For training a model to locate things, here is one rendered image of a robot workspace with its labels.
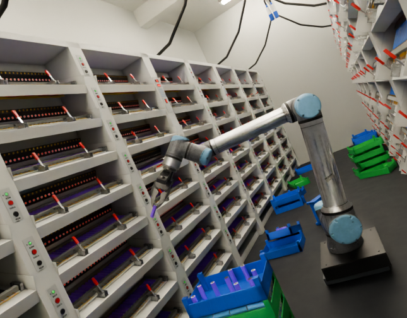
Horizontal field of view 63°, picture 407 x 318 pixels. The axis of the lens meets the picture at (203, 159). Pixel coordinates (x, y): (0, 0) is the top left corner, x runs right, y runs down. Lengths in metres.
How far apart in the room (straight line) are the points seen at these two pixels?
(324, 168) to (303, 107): 0.30
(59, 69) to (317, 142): 1.39
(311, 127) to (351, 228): 0.51
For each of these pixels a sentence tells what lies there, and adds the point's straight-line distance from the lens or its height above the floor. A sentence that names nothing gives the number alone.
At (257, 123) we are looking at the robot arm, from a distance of 1.76.
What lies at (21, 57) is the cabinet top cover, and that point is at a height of 1.72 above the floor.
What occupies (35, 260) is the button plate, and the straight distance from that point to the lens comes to 1.35.
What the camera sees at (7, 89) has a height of 1.48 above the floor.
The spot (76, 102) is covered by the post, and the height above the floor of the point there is 1.45.
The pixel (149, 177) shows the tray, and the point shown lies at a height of 0.92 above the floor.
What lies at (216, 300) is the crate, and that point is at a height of 0.45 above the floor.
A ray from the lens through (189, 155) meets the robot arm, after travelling 1.65.
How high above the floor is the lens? 0.94
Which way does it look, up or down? 2 degrees down
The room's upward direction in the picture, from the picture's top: 25 degrees counter-clockwise
